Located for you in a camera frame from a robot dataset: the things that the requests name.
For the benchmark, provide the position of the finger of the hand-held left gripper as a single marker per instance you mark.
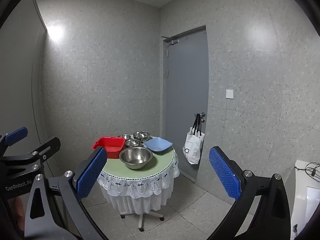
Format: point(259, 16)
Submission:
point(48, 146)
point(16, 133)

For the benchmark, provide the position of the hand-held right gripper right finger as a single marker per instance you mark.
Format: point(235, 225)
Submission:
point(225, 175)

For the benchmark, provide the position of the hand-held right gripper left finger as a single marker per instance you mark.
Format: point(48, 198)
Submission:
point(91, 172)

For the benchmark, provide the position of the red plastic basin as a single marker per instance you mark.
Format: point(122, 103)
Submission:
point(112, 146)

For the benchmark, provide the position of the large steel bowl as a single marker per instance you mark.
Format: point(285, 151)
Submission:
point(136, 156)

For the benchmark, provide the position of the medium steel bowl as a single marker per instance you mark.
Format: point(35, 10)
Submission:
point(132, 143)

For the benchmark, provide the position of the blue square plate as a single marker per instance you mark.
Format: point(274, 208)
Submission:
point(157, 145)

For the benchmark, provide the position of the person's left hand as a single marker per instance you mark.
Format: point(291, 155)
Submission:
point(18, 208)

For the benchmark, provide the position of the white tote bag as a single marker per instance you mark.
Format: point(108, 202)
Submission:
point(193, 147)

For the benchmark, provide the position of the small steel bowl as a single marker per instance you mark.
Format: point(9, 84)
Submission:
point(141, 135)
point(123, 136)

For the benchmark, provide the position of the green lace-trimmed tablecloth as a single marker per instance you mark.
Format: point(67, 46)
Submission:
point(140, 180)

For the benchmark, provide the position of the white wheeled table base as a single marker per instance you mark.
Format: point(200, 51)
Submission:
point(141, 217)

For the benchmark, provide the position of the white box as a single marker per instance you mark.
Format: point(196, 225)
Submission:
point(303, 205)

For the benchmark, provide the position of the grey door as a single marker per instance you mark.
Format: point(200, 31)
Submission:
point(185, 80)

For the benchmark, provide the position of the metal door closer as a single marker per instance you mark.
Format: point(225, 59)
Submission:
point(171, 39)

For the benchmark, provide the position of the white wall switch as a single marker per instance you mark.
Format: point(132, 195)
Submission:
point(229, 94)

